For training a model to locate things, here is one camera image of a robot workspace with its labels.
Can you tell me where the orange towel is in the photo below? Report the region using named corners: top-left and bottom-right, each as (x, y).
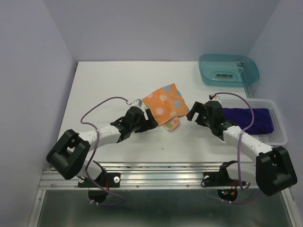
top-left (142, 83), bottom-right (189, 131)

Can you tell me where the purple towel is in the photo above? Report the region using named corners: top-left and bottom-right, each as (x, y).
top-left (223, 108), bottom-right (274, 135)

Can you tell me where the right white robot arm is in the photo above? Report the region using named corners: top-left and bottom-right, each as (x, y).
top-left (187, 101), bottom-right (298, 196)

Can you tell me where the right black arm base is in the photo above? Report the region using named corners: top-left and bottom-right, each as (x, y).
top-left (201, 160), bottom-right (247, 204)

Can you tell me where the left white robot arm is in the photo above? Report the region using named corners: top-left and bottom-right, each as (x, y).
top-left (46, 106), bottom-right (158, 186)

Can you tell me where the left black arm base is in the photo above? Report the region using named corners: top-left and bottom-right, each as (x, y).
top-left (77, 161), bottom-right (125, 206)

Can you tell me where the blue plastic tub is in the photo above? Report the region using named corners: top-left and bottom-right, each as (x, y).
top-left (198, 54), bottom-right (259, 87)

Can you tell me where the white perforated basket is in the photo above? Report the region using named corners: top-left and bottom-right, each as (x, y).
top-left (221, 98), bottom-right (288, 146)

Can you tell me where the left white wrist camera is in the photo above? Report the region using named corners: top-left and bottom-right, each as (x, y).
top-left (126, 99), bottom-right (146, 111)

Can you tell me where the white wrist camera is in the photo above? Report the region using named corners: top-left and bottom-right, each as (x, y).
top-left (209, 94), bottom-right (221, 103)
top-left (126, 99), bottom-right (146, 111)

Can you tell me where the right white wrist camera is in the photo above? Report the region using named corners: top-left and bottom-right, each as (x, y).
top-left (209, 94), bottom-right (221, 103)

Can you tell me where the aluminium mounting rail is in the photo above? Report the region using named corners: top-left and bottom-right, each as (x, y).
top-left (39, 162), bottom-right (292, 191)

